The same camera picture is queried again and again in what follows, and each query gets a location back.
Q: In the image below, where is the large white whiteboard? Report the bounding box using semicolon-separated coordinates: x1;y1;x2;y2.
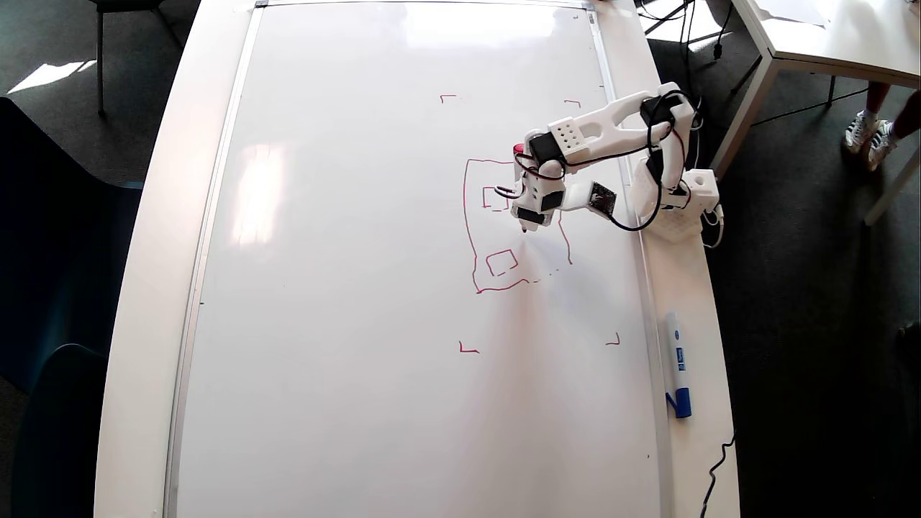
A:
164;0;673;518

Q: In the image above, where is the black cable at table edge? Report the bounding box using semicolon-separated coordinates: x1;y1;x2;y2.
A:
699;430;736;518

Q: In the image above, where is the thin black cable under table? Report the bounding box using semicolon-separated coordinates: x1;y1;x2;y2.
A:
750;88;871;128

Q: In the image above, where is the black camera cable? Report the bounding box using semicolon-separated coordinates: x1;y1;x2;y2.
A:
608;90;704;233

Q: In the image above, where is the white base cable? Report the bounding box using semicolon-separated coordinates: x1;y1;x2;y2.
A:
702;204;725;250

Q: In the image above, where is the white striped sneaker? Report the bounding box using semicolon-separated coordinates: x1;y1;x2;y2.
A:
843;110;876;155
866;119;898;172

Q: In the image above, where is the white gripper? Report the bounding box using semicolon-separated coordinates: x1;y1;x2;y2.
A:
509;178;568;234

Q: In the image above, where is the large dark teal chair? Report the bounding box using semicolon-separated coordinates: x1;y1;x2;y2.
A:
0;96;145;395

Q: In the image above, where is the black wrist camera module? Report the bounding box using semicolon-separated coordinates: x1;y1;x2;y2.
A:
588;181;619;217

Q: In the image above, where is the red whiteboard marker pen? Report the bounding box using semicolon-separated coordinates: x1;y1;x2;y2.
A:
512;143;530;234

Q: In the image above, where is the metal legged chair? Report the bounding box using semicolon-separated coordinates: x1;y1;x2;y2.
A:
90;0;182;117

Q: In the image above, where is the white side table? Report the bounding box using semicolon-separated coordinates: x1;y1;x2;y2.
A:
709;0;921;227

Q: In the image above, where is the blue capped whiteboard marker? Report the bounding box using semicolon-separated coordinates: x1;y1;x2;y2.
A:
663;311;694;420

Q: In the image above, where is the black floor cable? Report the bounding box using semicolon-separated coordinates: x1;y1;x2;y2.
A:
637;0;729;65

